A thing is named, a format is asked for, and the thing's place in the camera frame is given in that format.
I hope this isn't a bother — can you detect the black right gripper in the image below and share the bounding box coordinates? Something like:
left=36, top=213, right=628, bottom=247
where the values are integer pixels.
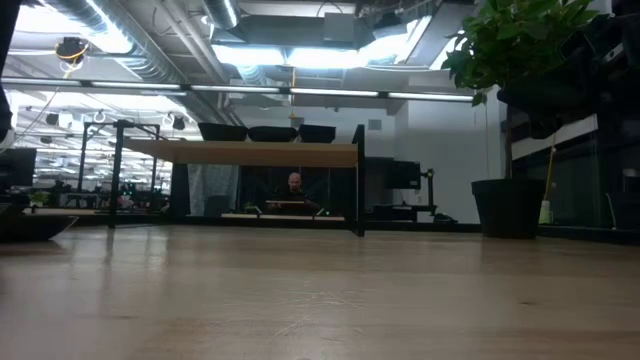
left=497, top=47, right=601, bottom=141

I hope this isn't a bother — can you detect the green plant in black pot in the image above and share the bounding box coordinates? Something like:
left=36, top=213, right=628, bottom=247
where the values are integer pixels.
left=442, top=0, right=601, bottom=240

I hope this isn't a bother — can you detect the black computer monitor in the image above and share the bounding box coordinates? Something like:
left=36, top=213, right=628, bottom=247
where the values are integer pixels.
left=383, top=159, right=437, bottom=214
left=0, top=147, right=38, bottom=189

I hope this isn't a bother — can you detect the ceiling light strip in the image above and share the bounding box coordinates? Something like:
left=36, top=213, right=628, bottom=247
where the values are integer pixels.
left=0, top=77, right=475, bottom=102

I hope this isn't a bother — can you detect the person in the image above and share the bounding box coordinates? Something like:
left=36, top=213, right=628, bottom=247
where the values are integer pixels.
left=267, top=171, right=324, bottom=216

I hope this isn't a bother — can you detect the wooden shelf with black legs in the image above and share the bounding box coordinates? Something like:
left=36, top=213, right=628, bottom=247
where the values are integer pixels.
left=112, top=119, right=367, bottom=237

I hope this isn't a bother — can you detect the black ceiling-hung device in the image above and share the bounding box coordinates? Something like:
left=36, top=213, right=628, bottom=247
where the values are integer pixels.
left=53, top=35, right=92, bottom=67

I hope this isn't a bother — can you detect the silver ventilation duct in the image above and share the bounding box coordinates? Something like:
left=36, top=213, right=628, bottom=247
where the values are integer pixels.
left=44, top=0, right=241, bottom=126

